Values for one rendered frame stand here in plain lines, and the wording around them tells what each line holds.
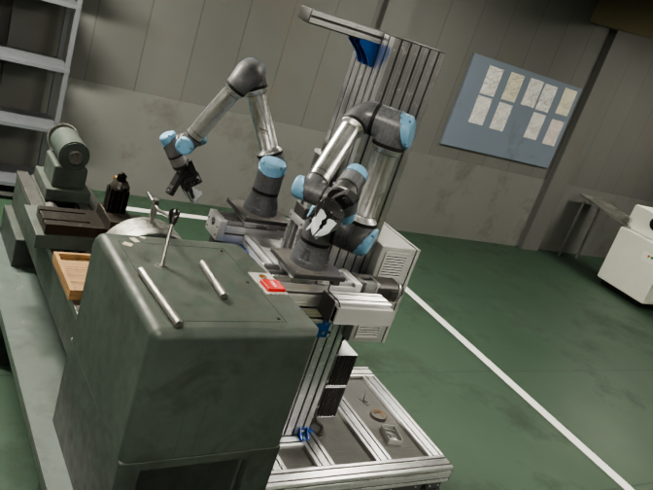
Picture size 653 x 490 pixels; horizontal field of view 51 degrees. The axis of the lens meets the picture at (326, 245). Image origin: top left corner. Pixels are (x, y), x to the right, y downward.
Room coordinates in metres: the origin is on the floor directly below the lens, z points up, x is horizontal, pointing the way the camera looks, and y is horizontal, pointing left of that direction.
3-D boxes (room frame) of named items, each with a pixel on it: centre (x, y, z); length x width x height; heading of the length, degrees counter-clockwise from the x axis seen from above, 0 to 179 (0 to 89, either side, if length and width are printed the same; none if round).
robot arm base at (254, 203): (2.84, 0.32, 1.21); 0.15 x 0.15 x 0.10
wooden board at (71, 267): (2.33, 0.73, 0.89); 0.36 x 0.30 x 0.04; 127
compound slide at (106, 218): (2.63, 0.86, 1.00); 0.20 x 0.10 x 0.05; 37
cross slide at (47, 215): (2.62, 0.93, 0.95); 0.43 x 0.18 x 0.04; 127
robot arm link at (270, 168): (2.85, 0.32, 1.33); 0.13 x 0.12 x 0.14; 5
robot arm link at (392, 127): (2.40, -0.09, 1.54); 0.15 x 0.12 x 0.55; 77
